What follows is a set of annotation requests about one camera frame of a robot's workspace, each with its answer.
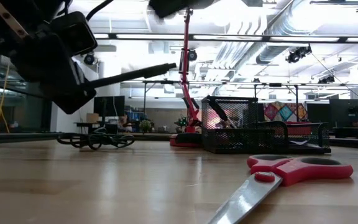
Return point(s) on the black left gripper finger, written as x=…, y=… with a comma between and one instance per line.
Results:
x=57, y=81

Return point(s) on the black clear-barrel pen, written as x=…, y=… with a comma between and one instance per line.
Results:
x=154, y=71

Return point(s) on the black marker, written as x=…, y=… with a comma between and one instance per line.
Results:
x=217, y=109

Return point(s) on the black mesh desk organizer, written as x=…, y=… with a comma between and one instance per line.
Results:
x=244, y=140

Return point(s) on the round black ceiling fixture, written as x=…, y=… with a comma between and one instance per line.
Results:
x=89, y=59

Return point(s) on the cardboard box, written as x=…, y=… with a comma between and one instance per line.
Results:
x=92, y=118

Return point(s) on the black computer monitor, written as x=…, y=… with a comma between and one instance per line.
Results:
x=109, y=105

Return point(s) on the potted green plant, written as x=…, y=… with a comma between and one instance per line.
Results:
x=145, y=126

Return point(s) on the red desk lamp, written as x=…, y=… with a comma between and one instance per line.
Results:
x=191, y=112

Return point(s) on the black ceiling spotlight cluster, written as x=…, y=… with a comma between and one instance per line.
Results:
x=297, y=54

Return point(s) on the colourful patchwork quilt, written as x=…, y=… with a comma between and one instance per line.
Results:
x=286, y=112

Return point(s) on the large black monitor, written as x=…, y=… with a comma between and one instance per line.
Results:
x=350, y=112

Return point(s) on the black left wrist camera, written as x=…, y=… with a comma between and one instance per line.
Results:
x=73, y=32

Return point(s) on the black table frame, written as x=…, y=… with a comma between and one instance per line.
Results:
x=26, y=136

